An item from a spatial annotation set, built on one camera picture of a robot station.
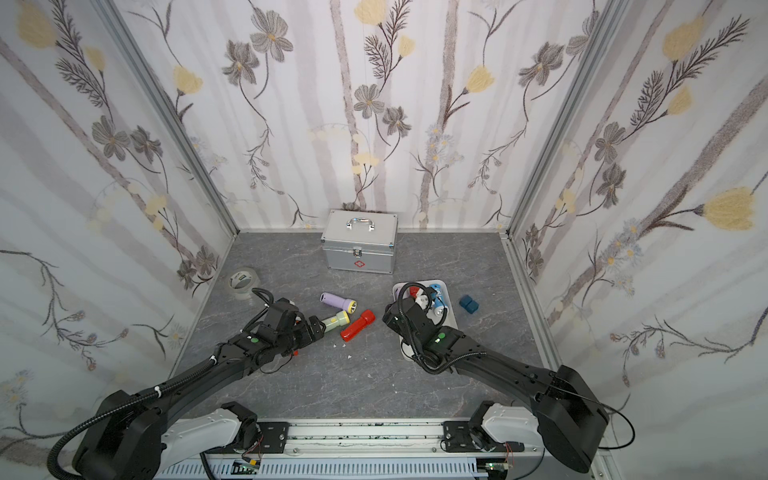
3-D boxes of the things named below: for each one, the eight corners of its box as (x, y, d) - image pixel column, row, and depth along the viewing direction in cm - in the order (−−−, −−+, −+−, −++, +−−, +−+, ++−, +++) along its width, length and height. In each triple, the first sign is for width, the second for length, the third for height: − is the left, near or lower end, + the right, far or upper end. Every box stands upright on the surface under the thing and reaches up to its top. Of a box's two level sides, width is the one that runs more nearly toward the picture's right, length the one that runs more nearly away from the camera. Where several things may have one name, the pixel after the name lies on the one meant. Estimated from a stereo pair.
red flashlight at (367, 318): (345, 343, 92) (344, 340, 90) (338, 334, 94) (337, 331, 92) (376, 319, 97) (376, 315, 95) (369, 311, 99) (369, 307, 97)
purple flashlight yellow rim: (321, 302, 101) (319, 297, 99) (325, 295, 103) (323, 290, 100) (353, 313, 99) (352, 308, 96) (357, 306, 100) (356, 301, 98)
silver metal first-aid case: (328, 274, 110) (320, 244, 97) (336, 226, 126) (330, 195, 114) (396, 274, 110) (397, 245, 97) (396, 226, 127) (396, 195, 114)
